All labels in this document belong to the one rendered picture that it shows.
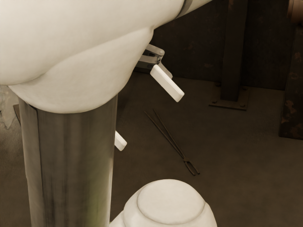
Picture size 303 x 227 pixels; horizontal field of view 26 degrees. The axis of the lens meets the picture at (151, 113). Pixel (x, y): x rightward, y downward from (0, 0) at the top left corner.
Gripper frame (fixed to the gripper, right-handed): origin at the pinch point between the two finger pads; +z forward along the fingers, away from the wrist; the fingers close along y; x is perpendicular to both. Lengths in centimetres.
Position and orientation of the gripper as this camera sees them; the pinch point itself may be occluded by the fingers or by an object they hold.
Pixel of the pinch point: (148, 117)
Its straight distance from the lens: 108.5
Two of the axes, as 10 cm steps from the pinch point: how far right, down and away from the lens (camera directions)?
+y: 6.9, -5.9, 4.1
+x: -2.3, 3.6, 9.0
